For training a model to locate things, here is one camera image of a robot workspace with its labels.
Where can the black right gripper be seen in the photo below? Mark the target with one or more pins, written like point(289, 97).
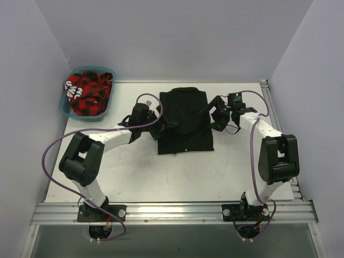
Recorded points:
point(215, 108)

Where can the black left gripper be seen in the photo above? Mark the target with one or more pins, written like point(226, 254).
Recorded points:
point(157, 127)

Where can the black long sleeve shirt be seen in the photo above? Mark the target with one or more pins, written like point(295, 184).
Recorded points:
point(192, 133)

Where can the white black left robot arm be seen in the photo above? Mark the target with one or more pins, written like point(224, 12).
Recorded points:
point(82, 159)

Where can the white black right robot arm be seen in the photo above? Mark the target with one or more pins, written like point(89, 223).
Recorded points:
point(248, 123)

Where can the red black plaid shirt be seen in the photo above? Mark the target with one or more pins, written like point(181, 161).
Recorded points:
point(88, 93)

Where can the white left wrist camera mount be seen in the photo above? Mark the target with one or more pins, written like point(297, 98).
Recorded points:
point(147, 102)

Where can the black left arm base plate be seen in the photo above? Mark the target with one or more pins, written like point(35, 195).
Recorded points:
point(88, 214)

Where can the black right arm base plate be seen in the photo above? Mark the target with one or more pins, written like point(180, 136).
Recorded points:
point(238, 212)

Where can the aluminium right side rail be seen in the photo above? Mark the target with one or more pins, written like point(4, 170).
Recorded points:
point(278, 160)

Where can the aluminium rail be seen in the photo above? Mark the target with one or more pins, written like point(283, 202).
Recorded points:
point(278, 160)
point(194, 213)

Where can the aluminium front rail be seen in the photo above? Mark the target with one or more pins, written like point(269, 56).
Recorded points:
point(194, 213)

